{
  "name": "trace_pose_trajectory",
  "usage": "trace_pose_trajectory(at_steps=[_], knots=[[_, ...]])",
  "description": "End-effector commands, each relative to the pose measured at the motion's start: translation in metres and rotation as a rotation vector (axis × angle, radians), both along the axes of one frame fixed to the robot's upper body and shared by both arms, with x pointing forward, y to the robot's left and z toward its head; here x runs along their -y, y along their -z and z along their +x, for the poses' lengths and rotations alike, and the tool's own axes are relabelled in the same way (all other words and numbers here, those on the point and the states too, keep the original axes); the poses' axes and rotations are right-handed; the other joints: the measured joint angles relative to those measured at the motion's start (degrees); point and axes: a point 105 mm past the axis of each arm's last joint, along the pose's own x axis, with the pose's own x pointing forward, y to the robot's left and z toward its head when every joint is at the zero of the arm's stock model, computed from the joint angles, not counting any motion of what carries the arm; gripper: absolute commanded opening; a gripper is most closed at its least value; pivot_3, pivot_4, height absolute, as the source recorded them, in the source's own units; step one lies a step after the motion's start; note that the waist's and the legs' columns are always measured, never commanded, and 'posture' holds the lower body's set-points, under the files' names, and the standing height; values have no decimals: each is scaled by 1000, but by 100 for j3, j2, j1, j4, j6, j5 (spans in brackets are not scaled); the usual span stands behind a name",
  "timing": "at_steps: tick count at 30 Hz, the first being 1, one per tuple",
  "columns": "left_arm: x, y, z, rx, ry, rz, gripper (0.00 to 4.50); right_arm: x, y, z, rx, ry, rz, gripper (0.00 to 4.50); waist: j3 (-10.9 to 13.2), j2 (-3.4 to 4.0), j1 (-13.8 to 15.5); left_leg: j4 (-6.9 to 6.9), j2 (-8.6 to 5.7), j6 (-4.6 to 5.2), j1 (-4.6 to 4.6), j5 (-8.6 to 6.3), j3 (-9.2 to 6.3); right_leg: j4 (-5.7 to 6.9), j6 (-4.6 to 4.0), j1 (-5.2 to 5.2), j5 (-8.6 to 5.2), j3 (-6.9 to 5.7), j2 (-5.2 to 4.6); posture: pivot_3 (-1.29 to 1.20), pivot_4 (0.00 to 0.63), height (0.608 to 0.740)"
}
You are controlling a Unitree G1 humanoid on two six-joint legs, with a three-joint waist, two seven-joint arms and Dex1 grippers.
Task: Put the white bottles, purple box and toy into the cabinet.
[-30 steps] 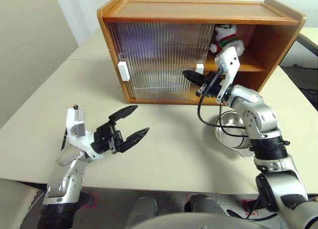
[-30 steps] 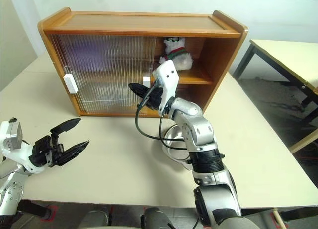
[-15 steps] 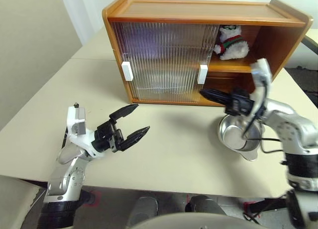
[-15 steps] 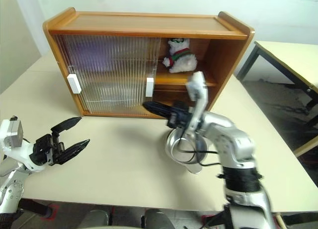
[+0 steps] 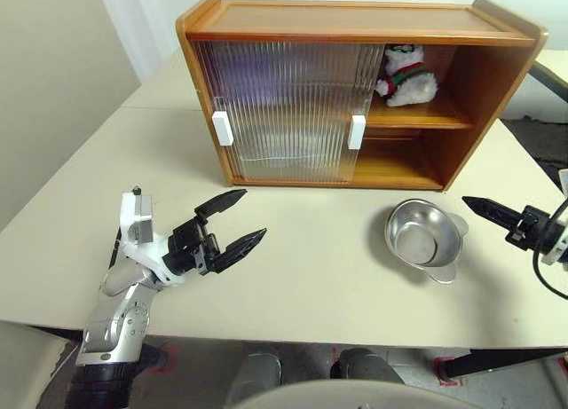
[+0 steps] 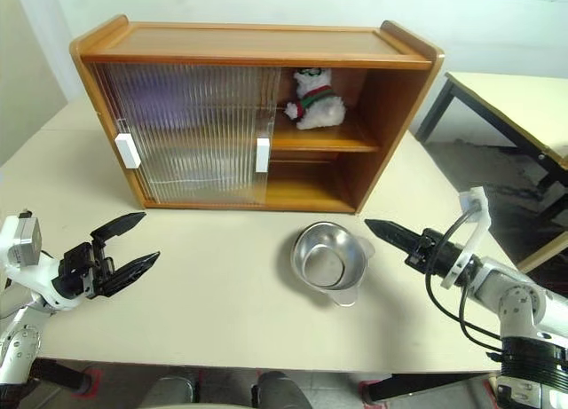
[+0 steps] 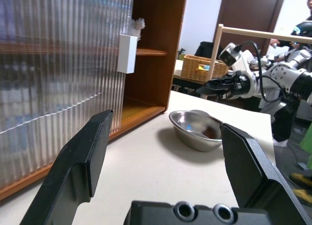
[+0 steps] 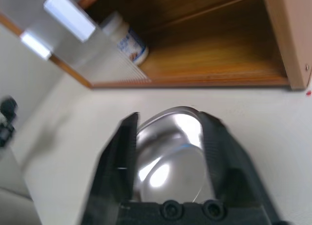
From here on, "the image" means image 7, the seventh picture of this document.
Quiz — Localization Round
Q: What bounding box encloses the person in green clothes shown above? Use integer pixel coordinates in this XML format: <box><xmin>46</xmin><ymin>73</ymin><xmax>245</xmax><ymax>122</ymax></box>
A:
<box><xmin>289</xmin><ymin>122</ymin><xmax>312</xmax><ymax>207</ymax></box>

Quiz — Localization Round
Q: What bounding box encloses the white door handle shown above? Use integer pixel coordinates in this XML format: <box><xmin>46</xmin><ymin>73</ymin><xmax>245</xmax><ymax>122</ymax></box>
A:
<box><xmin>117</xmin><ymin>34</ymin><xmax>137</xmax><ymax>74</ymax></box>

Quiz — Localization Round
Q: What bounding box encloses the person in dark jacket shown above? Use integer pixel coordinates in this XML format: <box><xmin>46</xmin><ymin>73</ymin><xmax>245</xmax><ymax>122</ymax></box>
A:
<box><xmin>269</xmin><ymin>0</ymin><xmax>312</xmax><ymax>55</ymax></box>

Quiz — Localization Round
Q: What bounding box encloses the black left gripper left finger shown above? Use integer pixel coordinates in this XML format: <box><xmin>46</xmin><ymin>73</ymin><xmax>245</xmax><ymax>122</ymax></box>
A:
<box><xmin>19</xmin><ymin>109</ymin><xmax>115</xmax><ymax>225</ymax></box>

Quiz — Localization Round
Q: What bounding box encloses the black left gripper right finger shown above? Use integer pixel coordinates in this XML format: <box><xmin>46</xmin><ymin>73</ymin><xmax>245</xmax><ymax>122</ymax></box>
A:
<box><xmin>219</xmin><ymin>122</ymin><xmax>312</xmax><ymax>225</ymax></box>

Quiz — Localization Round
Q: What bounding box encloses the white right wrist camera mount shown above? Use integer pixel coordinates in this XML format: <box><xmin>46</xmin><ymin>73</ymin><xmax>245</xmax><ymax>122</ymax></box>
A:
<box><xmin>218</xmin><ymin>42</ymin><xmax>260</xmax><ymax>99</ymax></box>

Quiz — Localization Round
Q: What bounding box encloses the steel bowl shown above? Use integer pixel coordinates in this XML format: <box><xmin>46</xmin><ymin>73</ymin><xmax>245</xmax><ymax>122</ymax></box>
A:
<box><xmin>168</xmin><ymin>109</ymin><xmax>224</xmax><ymax>153</ymax></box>

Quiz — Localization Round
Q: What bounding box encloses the wicker basket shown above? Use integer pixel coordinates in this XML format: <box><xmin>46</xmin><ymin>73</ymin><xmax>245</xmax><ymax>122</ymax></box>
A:
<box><xmin>180</xmin><ymin>54</ymin><xmax>229</xmax><ymax>82</ymax></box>

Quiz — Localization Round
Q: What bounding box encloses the ribbed glass sliding door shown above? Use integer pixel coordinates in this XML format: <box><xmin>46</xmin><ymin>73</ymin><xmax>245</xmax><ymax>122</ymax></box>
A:
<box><xmin>0</xmin><ymin>0</ymin><xmax>136</xmax><ymax>190</ymax></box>
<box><xmin>0</xmin><ymin>0</ymin><xmax>127</xmax><ymax>190</ymax></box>

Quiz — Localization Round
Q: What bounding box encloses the black bag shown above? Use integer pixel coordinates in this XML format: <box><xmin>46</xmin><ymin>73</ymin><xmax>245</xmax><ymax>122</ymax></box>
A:
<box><xmin>194</xmin><ymin>41</ymin><xmax>216</xmax><ymax>62</ymax></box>

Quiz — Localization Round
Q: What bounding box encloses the black robot leg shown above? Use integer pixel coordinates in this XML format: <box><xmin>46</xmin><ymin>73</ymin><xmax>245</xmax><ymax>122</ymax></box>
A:
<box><xmin>271</xmin><ymin>98</ymin><xmax>302</xmax><ymax>147</ymax></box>

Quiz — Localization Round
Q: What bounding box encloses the brown wooden cabinet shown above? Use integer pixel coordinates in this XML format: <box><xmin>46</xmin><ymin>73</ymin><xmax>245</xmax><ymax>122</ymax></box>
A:
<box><xmin>0</xmin><ymin>0</ymin><xmax>188</xmax><ymax>202</ymax></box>

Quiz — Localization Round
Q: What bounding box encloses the white plush toy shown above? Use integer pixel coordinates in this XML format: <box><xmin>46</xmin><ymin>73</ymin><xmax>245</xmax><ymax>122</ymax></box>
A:
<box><xmin>130</xmin><ymin>17</ymin><xmax>146</xmax><ymax>42</ymax></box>

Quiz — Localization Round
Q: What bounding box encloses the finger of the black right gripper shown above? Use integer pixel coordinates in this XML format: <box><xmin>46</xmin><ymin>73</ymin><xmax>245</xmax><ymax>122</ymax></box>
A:
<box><xmin>207</xmin><ymin>77</ymin><xmax>236</xmax><ymax>87</ymax></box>
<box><xmin>195</xmin><ymin>84</ymin><xmax>234</xmax><ymax>95</ymax></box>

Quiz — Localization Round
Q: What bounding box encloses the brown door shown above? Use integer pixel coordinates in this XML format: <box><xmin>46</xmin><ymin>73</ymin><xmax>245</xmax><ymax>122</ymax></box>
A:
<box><xmin>213</xmin><ymin>0</ymin><xmax>288</xmax><ymax>57</ymax></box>

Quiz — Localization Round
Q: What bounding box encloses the light wooden rack frame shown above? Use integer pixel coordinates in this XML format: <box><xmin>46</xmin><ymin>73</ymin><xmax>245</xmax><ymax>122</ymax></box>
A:
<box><xmin>209</xmin><ymin>23</ymin><xmax>312</xmax><ymax>82</ymax></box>

